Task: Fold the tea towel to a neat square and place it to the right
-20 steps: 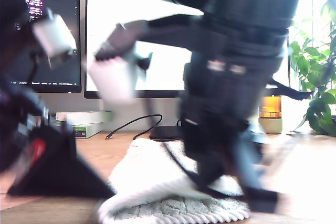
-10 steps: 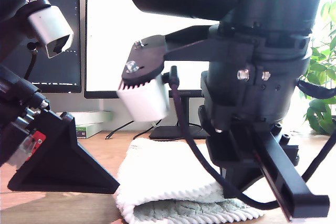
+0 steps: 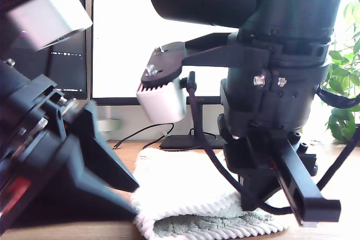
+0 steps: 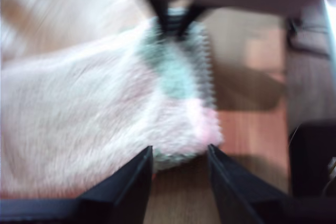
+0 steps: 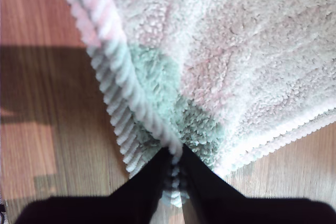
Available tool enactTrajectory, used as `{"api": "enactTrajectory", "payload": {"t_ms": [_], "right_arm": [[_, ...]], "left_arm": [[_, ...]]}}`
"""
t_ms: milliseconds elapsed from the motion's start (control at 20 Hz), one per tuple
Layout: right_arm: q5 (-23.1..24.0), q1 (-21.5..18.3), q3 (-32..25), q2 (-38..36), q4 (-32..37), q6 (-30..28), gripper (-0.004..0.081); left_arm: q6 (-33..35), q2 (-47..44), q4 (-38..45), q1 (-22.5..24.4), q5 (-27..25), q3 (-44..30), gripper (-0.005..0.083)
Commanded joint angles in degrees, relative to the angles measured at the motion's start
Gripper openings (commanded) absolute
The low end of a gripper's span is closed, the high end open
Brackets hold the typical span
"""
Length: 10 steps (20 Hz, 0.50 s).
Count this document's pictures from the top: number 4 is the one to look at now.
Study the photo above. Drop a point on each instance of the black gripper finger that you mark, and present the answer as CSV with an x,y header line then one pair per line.
x,y
236,195
190,16
128,195
162,14

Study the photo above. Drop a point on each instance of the grey tea towel white hem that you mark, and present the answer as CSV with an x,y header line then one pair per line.
x,y
78,103

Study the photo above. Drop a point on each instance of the black boxy object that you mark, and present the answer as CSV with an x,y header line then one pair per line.
x,y
309,161

